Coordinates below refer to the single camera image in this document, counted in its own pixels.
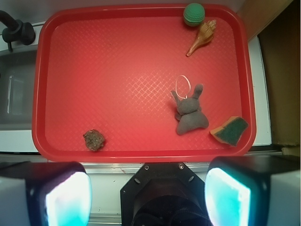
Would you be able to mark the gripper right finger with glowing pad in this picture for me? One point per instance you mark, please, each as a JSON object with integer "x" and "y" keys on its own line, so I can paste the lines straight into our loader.
{"x": 254, "y": 191}

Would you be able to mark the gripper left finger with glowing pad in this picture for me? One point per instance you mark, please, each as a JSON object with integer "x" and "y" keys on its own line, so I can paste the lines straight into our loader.
{"x": 44, "y": 194}

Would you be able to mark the green ball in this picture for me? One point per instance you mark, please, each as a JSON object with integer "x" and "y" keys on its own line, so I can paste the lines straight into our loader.
{"x": 194, "y": 14}

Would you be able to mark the yellow sponge with green top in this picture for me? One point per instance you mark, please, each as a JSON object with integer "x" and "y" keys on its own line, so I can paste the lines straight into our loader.
{"x": 231, "y": 131}

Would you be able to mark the brown rough rock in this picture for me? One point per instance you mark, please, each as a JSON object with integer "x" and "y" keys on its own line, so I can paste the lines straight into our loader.
{"x": 94, "y": 140}

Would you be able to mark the grey plush bunny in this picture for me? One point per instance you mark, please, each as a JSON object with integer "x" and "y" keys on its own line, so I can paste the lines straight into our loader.
{"x": 189, "y": 113}

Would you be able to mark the grey sink basin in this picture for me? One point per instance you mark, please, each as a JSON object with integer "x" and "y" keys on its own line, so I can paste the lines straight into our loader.
{"x": 17, "y": 73}

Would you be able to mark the red plastic tray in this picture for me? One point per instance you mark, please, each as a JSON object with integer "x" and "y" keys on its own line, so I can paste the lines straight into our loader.
{"x": 112, "y": 69}

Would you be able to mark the orange spiral seashell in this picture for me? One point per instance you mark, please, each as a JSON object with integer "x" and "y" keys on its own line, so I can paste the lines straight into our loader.
{"x": 204, "y": 36}

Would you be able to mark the grey sink faucet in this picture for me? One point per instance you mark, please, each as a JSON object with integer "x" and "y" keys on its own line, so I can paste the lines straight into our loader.
{"x": 16, "y": 30}

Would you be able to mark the brown cardboard panel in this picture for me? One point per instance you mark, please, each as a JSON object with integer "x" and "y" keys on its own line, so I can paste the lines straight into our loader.
{"x": 277, "y": 24}

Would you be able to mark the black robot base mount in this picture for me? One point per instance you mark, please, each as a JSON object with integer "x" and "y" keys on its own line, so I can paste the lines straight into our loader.
{"x": 164, "y": 194}

